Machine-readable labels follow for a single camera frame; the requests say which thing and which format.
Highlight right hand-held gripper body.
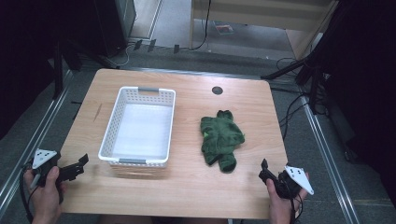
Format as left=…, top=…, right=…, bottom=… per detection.
left=270, top=165, right=315, bottom=200

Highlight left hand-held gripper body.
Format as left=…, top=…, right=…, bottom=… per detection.
left=30, top=148, right=79, bottom=189

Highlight person's right hand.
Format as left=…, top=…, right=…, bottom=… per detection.
left=265, top=172, right=311, bottom=224

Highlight person's left hand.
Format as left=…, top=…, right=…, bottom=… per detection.
left=23, top=165, right=68, bottom=224

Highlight green cloth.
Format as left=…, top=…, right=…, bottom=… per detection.
left=200, top=109, right=246, bottom=174

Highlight white plastic basket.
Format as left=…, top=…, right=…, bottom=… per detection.
left=98, top=86, right=177, bottom=169

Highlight black upright stand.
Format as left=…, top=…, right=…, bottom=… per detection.
left=51, top=39, right=65, bottom=101

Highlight black tripod stand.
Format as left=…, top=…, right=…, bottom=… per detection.
left=261, top=52, right=332, bottom=116

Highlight black cabinet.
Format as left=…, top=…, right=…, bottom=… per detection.
left=92, top=0, right=138, bottom=58

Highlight red printed booklet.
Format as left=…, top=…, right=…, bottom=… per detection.
left=214, top=21, right=235, bottom=36

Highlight light wooden furniture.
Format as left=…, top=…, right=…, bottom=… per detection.
left=189, top=0, right=340, bottom=61

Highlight metal floor rail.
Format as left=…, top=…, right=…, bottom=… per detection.
left=0, top=69, right=75, bottom=217
left=302, top=104, right=362, bottom=224

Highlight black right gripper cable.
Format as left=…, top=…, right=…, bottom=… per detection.
left=289, top=192, right=304, bottom=224

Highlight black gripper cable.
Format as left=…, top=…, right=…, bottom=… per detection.
left=19, top=161, right=35, bottom=224
left=289, top=192, right=304, bottom=224

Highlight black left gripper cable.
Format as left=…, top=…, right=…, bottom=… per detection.
left=19, top=161, right=35, bottom=224

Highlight black floor cables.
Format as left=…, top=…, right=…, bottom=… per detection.
left=276, top=57, right=312, bottom=142

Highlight white floor cable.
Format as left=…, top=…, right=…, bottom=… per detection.
left=113, top=42, right=135, bottom=68

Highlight black hanging cable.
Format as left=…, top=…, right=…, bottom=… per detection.
left=188, top=0, right=213, bottom=51

